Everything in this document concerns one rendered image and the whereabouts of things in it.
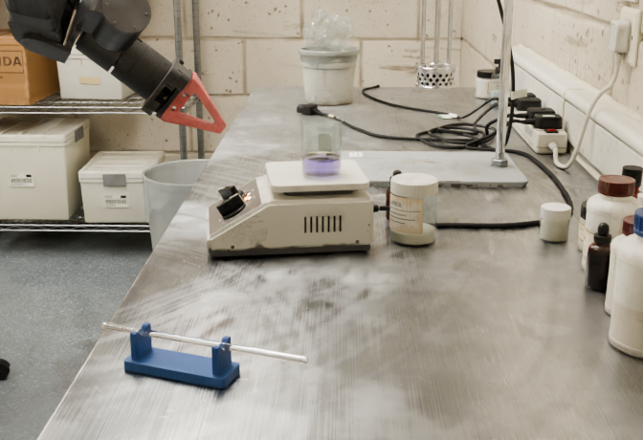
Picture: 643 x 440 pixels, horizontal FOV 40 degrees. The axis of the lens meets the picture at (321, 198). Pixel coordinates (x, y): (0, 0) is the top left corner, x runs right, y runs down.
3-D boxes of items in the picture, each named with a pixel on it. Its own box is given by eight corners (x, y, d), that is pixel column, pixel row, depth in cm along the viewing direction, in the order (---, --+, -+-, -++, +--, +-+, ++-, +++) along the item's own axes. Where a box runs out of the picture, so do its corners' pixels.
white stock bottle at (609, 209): (638, 265, 103) (648, 175, 100) (632, 282, 98) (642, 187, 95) (585, 257, 106) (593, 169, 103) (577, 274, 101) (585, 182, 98)
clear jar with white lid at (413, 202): (403, 229, 116) (404, 170, 114) (444, 237, 113) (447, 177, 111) (380, 241, 111) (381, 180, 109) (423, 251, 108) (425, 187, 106)
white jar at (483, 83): (470, 97, 214) (471, 70, 212) (485, 94, 218) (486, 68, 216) (491, 100, 210) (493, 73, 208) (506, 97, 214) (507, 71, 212)
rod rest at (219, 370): (122, 370, 78) (120, 333, 77) (143, 354, 81) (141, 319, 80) (224, 390, 75) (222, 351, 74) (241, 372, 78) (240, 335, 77)
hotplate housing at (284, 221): (208, 260, 105) (205, 196, 103) (207, 227, 117) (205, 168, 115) (391, 253, 108) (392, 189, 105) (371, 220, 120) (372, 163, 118)
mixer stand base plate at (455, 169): (334, 186, 137) (334, 179, 136) (336, 156, 156) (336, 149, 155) (529, 187, 136) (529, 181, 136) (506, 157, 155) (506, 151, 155)
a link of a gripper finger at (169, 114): (238, 101, 117) (181, 57, 114) (240, 112, 110) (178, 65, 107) (208, 141, 118) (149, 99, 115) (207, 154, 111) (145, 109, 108)
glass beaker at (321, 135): (294, 174, 111) (294, 110, 108) (335, 171, 112) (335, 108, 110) (307, 187, 105) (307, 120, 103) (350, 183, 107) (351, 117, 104)
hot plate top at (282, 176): (271, 193, 104) (271, 186, 104) (264, 168, 116) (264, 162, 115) (371, 189, 106) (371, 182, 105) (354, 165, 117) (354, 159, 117)
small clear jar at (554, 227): (549, 232, 115) (552, 200, 114) (575, 239, 112) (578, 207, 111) (532, 238, 113) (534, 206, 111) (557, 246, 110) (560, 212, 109)
